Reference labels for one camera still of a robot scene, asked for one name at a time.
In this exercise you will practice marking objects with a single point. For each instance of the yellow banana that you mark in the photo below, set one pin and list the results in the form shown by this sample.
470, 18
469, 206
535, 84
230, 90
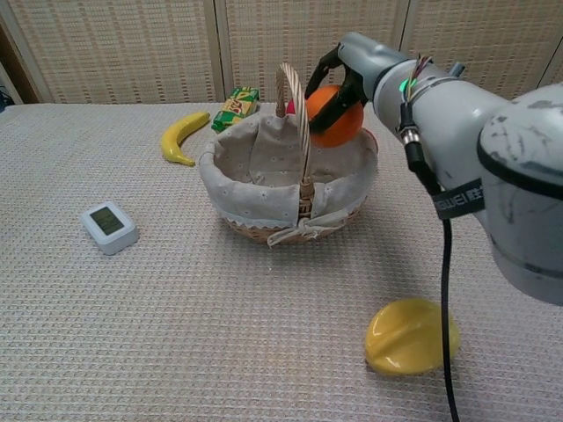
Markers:
176, 136

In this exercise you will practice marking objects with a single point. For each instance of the green snack box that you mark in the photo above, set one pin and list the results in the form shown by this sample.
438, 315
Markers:
233, 110

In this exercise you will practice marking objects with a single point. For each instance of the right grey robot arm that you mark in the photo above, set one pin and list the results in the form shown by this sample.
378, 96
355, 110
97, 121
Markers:
484, 154

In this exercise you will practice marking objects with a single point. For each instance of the wicker basket with cloth liner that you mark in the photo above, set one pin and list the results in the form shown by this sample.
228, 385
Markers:
281, 184

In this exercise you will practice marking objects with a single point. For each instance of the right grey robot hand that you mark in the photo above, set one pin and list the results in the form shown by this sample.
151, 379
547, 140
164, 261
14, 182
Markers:
358, 61

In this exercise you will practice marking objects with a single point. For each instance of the red apple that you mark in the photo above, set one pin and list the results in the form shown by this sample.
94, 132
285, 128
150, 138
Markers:
290, 106

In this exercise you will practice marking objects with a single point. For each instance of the white digital timer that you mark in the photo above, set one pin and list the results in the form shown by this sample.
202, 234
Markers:
109, 227

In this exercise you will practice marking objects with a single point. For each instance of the orange fruit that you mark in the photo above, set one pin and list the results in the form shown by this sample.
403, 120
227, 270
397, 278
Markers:
341, 127

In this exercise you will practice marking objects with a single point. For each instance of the yellow starfruit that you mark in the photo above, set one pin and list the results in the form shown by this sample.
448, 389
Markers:
404, 336

